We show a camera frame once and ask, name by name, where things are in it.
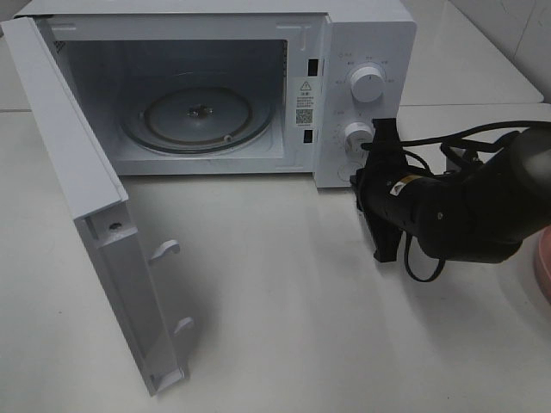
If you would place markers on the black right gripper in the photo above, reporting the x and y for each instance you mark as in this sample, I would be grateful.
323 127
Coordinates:
387 171

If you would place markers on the round white door button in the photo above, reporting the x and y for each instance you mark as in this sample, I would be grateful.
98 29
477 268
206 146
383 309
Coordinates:
346 171

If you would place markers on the pink round plate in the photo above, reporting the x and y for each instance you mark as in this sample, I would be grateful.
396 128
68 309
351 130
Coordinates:
542 263

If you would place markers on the white microwave door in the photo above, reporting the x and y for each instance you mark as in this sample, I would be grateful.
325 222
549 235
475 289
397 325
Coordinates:
97 201

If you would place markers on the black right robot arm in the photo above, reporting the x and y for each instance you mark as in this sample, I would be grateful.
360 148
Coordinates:
471 196

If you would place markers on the white lower timer knob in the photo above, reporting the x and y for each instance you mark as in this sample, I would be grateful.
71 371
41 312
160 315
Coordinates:
355 135

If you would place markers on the white upper power knob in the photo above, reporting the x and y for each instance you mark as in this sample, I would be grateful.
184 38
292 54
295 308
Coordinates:
367 82

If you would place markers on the white warning label sticker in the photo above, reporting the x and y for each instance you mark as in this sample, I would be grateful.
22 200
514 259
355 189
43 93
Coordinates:
305 100

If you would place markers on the white adjacent table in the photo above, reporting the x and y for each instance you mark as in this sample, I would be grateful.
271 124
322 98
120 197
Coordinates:
453 63

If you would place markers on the white microwave oven body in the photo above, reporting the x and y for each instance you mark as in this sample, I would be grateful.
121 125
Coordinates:
121 50

